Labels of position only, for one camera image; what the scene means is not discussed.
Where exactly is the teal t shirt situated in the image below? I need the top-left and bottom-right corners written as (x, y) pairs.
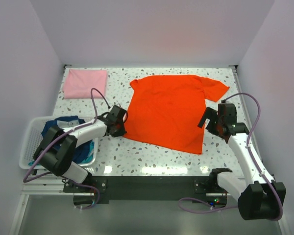
top-left (28, 141), bottom-right (97, 166)

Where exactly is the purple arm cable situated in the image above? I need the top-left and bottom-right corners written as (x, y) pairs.
top-left (178, 92), bottom-right (284, 222)
top-left (23, 88), bottom-right (111, 211)

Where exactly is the navy blue t shirt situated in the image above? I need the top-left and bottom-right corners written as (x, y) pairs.
top-left (41, 116), bottom-right (94, 164)

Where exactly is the white plastic laundry basket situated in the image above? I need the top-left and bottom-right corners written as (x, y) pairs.
top-left (19, 116), bottom-right (98, 169)

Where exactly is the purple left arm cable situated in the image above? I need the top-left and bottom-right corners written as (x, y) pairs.
top-left (23, 88), bottom-right (111, 211)

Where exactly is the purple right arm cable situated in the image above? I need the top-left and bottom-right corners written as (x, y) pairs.
top-left (178, 92), bottom-right (284, 222)

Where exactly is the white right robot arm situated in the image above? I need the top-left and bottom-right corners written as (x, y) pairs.
top-left (198, 101), bottom-right (286, 221)

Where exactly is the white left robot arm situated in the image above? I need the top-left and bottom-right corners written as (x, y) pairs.
top-left (33, 105), bottom-right (128, 192)

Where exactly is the folded pink t shirt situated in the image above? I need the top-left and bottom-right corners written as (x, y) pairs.
top-left (62, 69), bottom-right (108, 99)

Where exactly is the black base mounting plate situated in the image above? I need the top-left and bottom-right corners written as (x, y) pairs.
top-left (63, 175), bottom-right (237, 205)

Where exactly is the orange t shirt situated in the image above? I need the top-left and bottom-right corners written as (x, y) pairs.
top-left (125, 75), bottom-right (230, 154)

